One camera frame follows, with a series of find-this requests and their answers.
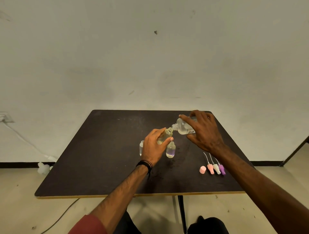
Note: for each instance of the person's left red sleeve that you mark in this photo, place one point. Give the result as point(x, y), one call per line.
point(88, 225)

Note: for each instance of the black wristband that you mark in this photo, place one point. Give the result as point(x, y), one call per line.
point(144, 163)

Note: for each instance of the person's left hand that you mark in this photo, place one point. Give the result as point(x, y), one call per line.
point(150, 150)

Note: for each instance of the person's black trousers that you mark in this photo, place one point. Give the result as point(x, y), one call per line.
point(208, 226)

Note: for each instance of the small clear bottle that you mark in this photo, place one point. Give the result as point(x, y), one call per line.
point(141, 148)

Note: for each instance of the person's right hand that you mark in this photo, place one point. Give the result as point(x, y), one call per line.
point(207, 135)

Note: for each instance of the black table leg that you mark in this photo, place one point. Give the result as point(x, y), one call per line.
point(182, 214)

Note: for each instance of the person's left forearm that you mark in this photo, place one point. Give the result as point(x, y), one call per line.
point(118, 195)

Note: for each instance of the pink spray cap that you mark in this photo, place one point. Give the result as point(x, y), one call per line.
point(210, 169)

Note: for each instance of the small purple tinted bottle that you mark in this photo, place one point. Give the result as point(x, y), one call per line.
point(171, 150)

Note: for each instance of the large clear bottle blue label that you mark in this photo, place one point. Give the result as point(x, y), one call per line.
point(183, 127)

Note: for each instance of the person's right forearm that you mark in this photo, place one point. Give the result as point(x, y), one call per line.
point(265, 188)

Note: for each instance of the white wall socket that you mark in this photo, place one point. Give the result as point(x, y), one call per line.
point(5, 117)

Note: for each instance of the small yellow bottle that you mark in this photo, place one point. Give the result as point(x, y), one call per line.
point(165, 135)

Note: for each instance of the purple spray cap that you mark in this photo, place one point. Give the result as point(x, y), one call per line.
point(222, 170)

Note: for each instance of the white spray cap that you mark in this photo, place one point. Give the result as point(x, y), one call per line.
point(216, 169)

